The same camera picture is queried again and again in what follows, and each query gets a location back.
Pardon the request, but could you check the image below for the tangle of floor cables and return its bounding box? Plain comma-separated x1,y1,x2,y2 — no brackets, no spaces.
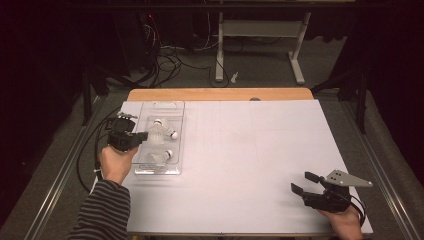
139,13,231,89

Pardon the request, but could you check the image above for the white metal desk frame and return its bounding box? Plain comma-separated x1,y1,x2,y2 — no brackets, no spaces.
214,11,313,86

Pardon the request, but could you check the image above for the hand-held gripper black cable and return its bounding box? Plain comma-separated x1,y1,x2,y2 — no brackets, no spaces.
348,194,367,228
94,116,116,174

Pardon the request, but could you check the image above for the person's left hand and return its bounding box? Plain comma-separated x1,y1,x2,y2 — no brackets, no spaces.
99,145,139,185

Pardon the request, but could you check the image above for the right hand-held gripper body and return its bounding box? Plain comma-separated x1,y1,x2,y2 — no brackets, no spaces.
301,169,374,213

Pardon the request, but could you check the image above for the black metal stand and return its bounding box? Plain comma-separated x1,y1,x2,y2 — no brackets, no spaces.
81,64,111,127
311,66,369,134

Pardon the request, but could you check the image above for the white feather shuttlecock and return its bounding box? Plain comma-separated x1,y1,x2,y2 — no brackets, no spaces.
146,149,174,165
164,121,179,140
147,118,167,146

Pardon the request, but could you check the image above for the black floor cable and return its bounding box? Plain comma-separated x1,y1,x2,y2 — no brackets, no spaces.
76,104,123,193

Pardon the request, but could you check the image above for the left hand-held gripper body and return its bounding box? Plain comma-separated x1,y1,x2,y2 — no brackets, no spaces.
106,111,144,153

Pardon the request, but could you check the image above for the aluminium floor rail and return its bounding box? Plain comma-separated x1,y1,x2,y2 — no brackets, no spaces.
24,96,106,240
339,99,424,240

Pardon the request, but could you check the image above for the clear plastic tray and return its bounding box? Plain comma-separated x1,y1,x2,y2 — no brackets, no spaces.
132,100,186,176

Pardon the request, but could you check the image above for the wooden table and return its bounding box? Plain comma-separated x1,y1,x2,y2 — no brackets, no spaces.
126,87,314,102

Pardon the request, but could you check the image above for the right hand-held gripper black cable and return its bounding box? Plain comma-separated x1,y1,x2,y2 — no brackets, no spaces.
348,194,367,228

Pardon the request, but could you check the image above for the person's right hand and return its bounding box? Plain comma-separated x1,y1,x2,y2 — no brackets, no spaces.
318,206,364,240

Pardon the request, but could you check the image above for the left hand-held gripper black cable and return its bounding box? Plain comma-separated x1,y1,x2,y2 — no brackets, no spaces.
94,116,116,174

